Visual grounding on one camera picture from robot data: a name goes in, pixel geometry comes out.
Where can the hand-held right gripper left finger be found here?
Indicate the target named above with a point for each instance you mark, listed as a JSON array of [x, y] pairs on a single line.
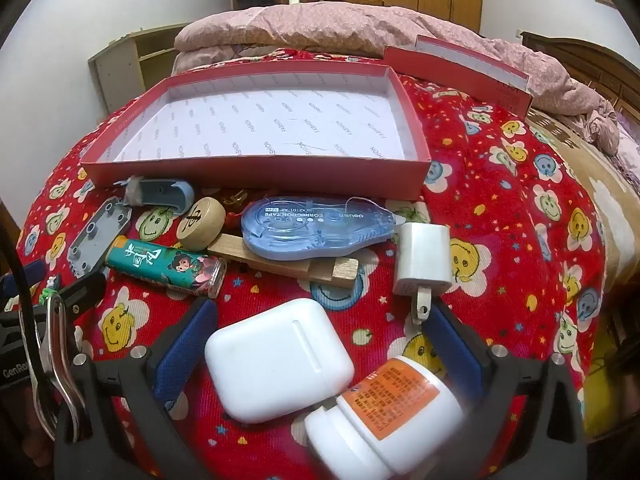
[[185, 350]]

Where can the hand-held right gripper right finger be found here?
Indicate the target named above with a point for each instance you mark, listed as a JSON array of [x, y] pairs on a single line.
[[452, 345]]

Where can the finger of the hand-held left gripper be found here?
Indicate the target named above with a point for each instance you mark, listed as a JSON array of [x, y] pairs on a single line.
[[82, 286], [31, 274]]

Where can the teal cartoon-print lighter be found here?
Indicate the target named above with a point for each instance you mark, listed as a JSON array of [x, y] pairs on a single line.
[[160, 265]]

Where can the white orange-label pill bottle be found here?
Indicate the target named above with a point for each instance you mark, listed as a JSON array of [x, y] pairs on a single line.
[[400, 410]]

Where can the white earbuds case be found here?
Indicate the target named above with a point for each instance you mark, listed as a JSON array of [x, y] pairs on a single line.
[[275, 360]]

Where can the wooden notched block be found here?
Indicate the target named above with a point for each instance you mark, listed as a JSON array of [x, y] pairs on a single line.
[[332, 270]]

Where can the red cardboard box tray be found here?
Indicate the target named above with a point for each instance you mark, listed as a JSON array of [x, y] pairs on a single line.
[[280, 125]]

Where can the grey metal mounting plate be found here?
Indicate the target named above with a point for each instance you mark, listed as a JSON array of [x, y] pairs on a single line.
[[97, 235]]

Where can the round wooden chess piece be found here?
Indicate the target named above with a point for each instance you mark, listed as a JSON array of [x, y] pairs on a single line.
[[200, 222]]

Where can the red smiley-print blanket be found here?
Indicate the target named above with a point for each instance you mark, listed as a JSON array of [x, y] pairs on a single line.
[[500, 200]]

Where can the red gold charm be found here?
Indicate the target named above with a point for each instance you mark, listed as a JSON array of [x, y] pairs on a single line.
[[235, 197]]

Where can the blue correction tape dispenser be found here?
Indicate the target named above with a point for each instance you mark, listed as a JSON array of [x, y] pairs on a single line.
[[310, 230]]

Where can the tan patterned bedsheet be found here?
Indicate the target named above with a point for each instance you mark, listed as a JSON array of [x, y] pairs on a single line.
[[600, 195]]

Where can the beige open shelf unit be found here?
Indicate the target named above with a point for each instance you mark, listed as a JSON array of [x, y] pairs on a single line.
[[120, 65]]

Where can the purple pillow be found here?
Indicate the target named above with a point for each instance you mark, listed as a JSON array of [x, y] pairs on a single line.
[[630, 145]]

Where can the red cardboard box lid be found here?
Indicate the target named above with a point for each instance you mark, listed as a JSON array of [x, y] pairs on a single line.
[[450, 72]]

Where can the dark wooden headboard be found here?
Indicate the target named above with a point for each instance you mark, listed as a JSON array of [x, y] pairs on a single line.
[[590, 60]]

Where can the pink dotted quilt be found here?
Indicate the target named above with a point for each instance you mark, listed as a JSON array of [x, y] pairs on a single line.
[[325, 25]]

